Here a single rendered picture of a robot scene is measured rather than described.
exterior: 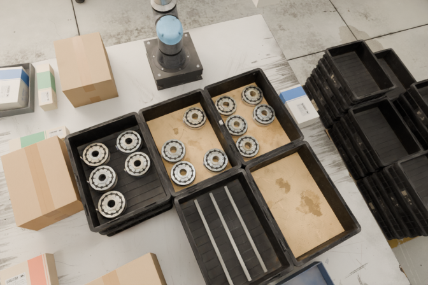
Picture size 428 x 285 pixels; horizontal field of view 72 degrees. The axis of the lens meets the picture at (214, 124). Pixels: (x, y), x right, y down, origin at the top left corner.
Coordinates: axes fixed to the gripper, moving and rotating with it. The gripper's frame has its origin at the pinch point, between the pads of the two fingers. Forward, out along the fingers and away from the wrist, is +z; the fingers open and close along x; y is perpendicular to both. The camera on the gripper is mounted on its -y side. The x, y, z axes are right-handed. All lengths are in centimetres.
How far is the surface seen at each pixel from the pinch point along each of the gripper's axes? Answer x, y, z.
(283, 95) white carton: 0, 46, 31
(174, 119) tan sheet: -57, 44, 28
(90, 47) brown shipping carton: -84, -4, 25
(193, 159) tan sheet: -54, 65, 28
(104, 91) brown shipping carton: -84, 17, 34
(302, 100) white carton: 8, 51, 31
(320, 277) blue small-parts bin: -19, 126, 40
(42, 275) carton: -121, 88, 33
